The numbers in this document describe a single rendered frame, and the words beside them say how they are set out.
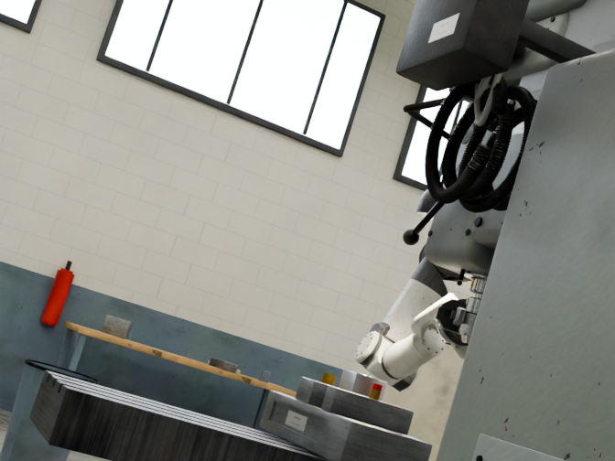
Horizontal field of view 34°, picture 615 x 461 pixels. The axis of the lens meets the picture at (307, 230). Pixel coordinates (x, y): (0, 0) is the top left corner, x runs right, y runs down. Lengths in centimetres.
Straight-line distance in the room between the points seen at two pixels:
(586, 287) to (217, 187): 836
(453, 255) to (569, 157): 49
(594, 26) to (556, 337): 59
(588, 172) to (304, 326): 856
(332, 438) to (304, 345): 818
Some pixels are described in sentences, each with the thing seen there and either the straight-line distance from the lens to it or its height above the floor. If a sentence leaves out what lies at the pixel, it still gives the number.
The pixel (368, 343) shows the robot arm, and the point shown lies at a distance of 220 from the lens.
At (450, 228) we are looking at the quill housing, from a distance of 178.
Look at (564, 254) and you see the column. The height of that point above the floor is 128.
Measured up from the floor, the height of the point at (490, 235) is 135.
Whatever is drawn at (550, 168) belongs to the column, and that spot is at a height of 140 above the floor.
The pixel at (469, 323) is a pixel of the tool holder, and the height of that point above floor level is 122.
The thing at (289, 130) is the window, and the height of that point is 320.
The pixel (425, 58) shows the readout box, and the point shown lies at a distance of 145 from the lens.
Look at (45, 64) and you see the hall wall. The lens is 926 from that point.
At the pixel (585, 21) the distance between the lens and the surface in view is 166.
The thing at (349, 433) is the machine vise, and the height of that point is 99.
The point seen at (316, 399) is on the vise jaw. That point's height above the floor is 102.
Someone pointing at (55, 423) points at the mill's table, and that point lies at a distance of 147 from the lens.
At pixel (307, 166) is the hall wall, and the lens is 978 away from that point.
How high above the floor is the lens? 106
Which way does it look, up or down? 8 degrees up
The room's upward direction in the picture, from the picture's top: 17 degrees clockwise
